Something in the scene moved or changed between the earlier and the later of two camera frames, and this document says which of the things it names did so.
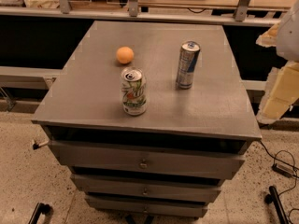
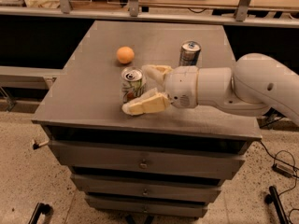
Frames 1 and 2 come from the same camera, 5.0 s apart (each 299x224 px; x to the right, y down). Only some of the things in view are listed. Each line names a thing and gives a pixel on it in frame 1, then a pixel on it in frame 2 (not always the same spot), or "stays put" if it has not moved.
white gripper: [290, 36] -> [181, 85]
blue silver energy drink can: [188, 59] stays put
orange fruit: [124, 54] stays put
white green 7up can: [134, 91] stays put
